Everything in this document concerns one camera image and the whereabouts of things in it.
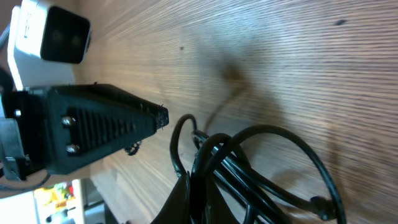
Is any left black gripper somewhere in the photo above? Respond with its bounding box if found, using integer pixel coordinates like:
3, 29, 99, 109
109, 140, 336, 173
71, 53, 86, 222
1, 84, 169, 181

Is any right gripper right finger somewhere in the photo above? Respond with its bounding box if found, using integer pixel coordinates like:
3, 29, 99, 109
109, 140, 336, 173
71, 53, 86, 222
205, 180, 239, 224

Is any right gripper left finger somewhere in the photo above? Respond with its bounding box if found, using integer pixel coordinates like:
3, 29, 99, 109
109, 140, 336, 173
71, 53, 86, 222
151, 172, 190, 224

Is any black usb cable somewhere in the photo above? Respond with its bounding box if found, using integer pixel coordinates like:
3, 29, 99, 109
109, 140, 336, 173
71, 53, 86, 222
169, 113, 348, 224

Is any background office clutter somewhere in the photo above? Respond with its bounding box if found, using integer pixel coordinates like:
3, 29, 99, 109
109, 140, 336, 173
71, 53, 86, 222
1, 179, 106, 224

